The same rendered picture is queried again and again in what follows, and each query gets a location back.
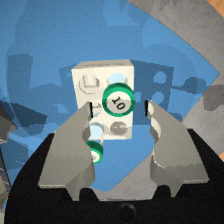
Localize cream bucket adapter with round holes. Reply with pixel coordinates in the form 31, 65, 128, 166
0, 176, 5, 194

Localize blue bench mat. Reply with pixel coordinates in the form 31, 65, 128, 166
0, 0, 219, 192

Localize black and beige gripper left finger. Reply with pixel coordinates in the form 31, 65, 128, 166
4, 101, 95, 224

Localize white tube rack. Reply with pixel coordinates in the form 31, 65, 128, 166
71, 59, 134, 140

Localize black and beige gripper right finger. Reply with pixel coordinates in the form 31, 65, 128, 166
145, 99, 224, 216

